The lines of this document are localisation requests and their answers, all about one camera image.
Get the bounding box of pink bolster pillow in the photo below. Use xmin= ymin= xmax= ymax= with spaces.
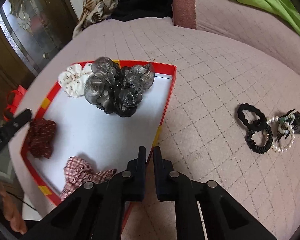
xmin=172 ymin=0 xmax=300 ymax=75

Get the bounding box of pink quilted mattress cover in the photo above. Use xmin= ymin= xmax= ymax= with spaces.
xmin=18 ymin=18 xmax=300 ymax=239

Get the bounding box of leopard print cloth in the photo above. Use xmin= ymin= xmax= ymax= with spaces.
xmin=72 ymin=0 xmax=119 ymax=38

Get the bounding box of person's left hand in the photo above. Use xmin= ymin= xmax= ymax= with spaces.
xmin=0 ymin=181 xmax=27 ymax=235

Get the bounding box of dark red dotted scrunchie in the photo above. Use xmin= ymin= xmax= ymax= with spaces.
xmin=26 ymin=118 xmax=57 ymax=159

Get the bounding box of black beaded hair tie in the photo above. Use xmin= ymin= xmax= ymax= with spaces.
xmin=244 ymin=127 xmax=274 ymax=155

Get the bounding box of red tray with white base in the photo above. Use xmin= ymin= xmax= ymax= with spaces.
xmin=20 ymin=62 xmax=177 ymax=205

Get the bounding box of black claw hair clip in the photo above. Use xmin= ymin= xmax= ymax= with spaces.
xmin=276 ymin=109 xmax=300 ymax=142

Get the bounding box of black scrunchie hair tie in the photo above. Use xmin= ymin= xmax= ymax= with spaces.
xmin=237 ymin=102 xmax=268 ymax=132

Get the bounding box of red gift bag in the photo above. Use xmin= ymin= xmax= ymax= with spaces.
xmin=3 ymin=85 xmax=27 ymax=121

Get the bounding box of white pearl bracelet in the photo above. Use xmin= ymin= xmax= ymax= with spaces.
xmin=265 ymin=114 xmax=296 ymax=154

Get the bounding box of wooden glass door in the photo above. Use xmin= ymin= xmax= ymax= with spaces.
xmin=0 ymin=0 xmax=77 ymax=117

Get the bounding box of white floral scrunchie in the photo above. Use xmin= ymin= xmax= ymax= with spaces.
xmin=58 ymin=63 xmax=93 ymax=98

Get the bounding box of pink patterned scrunchie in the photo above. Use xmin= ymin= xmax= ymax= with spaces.
xmin=60 ymin=157 xmax=117 ymax=201

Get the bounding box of grey organza scrunchie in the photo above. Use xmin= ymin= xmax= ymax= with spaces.
xmin=84 ymin=57 xmax=155 ymax=117

